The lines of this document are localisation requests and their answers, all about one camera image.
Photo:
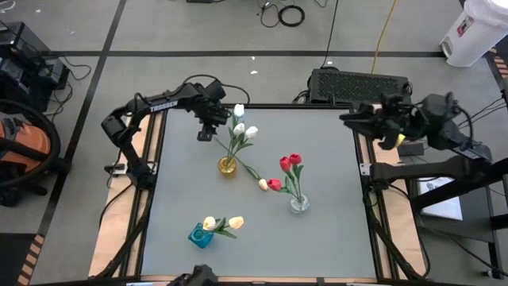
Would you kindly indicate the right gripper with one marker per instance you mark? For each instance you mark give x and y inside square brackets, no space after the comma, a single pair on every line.
[393,125]

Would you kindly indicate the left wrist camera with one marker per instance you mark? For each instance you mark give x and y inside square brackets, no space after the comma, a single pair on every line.
[216,89]

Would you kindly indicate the black metal stand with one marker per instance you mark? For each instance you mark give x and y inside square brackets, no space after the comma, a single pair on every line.
[492,214]

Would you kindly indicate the white plastic bin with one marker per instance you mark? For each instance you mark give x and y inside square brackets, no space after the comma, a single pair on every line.
[474,33]

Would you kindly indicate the yellow glass vase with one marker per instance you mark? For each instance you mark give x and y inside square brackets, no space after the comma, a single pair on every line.
[227,166]

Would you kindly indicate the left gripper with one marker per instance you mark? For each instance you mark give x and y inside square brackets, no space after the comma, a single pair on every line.
[212,111]

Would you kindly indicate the green flower stem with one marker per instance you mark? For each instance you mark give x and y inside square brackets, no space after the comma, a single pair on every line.
[238,110]

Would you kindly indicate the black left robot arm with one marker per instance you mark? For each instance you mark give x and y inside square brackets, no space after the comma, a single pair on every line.
[162,102]

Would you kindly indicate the white artificial tulip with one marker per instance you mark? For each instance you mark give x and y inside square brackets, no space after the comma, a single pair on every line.
[239,128]
[251,132]

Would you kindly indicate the small black box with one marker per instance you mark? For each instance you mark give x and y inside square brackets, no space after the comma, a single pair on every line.
[410,149]

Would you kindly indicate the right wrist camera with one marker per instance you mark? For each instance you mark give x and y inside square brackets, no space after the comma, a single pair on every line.
[391,99]

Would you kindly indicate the cream artificial tulip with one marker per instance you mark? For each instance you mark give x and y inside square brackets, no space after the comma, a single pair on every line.
[263,184]
[236,222]
[209,223]

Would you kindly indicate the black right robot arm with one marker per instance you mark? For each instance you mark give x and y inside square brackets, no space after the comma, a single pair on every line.
[416,171]

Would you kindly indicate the orange black shop vacuum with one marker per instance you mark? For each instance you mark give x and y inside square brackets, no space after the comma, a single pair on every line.
[24,143]

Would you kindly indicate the black computer tower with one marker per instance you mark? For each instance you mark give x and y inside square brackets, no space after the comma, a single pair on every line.
[28,83]
[21,43]

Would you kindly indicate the clear glass vase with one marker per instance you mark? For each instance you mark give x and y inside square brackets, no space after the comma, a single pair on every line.
[299,203]

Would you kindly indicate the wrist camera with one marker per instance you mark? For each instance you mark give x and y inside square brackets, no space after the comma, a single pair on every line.
[216,89]
[391,99]

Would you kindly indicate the black perforated computer case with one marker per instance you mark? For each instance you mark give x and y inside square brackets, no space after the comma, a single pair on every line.
[359,86]

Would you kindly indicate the blue glass vase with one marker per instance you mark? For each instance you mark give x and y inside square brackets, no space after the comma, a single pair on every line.
[200,236]

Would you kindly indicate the white paper sheet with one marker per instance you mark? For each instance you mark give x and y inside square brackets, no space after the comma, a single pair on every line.
[444,206]

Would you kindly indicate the orange vacuum cleaner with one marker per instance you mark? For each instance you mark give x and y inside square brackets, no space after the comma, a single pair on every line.
[49,127]

